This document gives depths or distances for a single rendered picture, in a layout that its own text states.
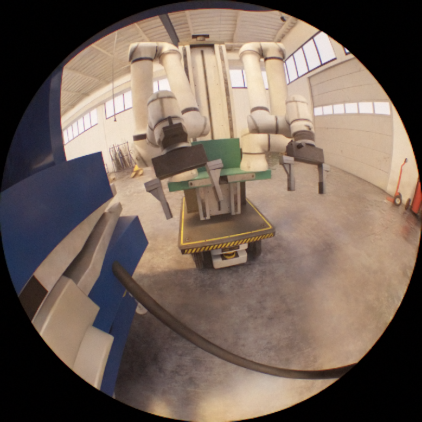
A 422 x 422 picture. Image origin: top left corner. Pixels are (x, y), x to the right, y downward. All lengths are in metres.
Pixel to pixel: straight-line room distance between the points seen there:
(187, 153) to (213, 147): 0.64
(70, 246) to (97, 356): 0.15
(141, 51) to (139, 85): 0.20
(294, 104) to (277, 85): 0.39
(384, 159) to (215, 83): 5.23
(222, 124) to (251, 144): 0.30
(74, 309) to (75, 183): 0.17
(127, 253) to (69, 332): 0.24
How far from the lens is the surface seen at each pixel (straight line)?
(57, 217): 0.22
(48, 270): 0.22
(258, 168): 0.90
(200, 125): 0.56
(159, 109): 0.40
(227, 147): 1.00
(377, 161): 5.74
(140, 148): 0.77
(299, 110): 0.54
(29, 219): 0.20
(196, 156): 0.35
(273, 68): 0.96
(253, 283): 1.10
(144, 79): 0.82
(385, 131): 5.69
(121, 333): 0.87
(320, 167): 0.54
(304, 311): 1.08
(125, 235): 0.36
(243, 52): 0.95
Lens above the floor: 0.93
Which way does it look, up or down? 28 degrees down
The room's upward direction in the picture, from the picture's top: 7 degrees counter-clockwise
